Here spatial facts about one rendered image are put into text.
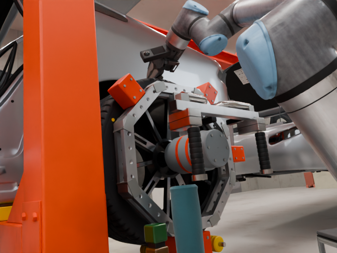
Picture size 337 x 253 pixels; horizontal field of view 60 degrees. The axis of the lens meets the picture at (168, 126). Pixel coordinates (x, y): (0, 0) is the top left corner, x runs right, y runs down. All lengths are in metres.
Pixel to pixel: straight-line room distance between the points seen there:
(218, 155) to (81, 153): 0.45
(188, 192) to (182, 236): 0.13
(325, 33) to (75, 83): 0.59
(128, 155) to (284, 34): 0.60
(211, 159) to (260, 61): 0.54
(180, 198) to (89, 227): 0.28
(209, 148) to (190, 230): 0.26
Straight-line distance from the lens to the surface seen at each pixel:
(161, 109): 1.29
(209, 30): 1.04
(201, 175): 0.79
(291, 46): 0.47
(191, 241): 0.90
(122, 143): 0.92
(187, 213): 0.89
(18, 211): 0.99
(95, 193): 0.78
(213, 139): 0.97
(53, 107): 0.77
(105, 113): 1.00
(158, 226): 0.70
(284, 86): 0.49
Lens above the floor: 0.74
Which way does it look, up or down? 12 degrees up
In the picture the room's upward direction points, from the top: 6 degrees counter-clockwise
